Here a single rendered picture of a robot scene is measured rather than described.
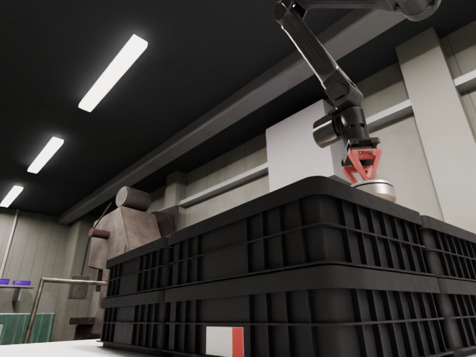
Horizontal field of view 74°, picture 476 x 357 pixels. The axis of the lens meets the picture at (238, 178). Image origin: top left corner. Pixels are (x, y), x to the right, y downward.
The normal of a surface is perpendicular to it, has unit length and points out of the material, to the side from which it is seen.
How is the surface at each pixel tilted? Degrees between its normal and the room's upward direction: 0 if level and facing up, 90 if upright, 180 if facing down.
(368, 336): 90
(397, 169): 90
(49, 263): 90
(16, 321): 90
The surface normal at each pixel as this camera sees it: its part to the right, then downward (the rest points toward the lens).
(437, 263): 0.62, -0.33
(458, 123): -0.72, -0.26
